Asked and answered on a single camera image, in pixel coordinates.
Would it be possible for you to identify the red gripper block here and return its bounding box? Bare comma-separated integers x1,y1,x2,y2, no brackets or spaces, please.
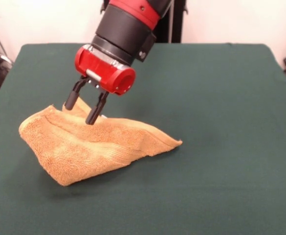
64,44,136,126

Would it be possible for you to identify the tan terry towel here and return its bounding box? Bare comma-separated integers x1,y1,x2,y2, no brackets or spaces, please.
19,96,183,188

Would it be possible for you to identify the dark green tablecloth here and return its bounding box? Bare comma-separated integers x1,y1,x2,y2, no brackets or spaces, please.
0,43,286,235

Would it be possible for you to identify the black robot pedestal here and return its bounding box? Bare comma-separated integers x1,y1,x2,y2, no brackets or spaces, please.
101,0,189,44

